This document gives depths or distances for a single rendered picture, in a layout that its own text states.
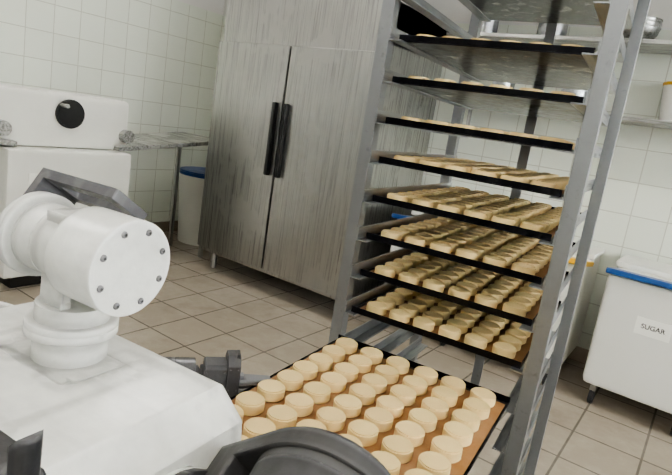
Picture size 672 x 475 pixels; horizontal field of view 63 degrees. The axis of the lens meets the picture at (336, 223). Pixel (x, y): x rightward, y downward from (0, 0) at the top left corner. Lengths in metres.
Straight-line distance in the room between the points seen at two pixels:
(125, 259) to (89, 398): 0.09
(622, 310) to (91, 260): 3.00
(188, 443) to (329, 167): 3.21
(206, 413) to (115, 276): 0.11
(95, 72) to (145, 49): 0.51
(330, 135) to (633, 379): 2.18
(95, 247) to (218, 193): 3.86
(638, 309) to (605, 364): 0.34
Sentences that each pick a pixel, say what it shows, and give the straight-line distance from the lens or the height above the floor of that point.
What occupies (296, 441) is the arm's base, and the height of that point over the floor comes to 1.12.
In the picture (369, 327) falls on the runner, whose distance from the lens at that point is 1.49.
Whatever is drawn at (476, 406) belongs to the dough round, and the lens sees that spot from 1.11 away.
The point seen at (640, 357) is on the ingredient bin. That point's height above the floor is 0.36.
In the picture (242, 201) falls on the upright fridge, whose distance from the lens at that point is 4.04.
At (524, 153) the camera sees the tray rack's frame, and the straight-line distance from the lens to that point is 1.78.
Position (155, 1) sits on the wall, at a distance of 5.23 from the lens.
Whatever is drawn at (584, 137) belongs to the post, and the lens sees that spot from 1.13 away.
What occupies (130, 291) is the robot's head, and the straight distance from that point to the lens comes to 0.39.
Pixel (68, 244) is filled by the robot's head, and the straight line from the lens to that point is 0.39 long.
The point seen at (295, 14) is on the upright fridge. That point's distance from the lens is 3.91.
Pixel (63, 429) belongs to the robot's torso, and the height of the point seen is 1.11.
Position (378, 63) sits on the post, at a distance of 1.26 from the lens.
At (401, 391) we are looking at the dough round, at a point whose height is 0.82.
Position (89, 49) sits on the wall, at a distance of 4.88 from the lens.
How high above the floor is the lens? 1.30
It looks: 11 degrees down
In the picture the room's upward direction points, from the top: 9 degrees clockwise
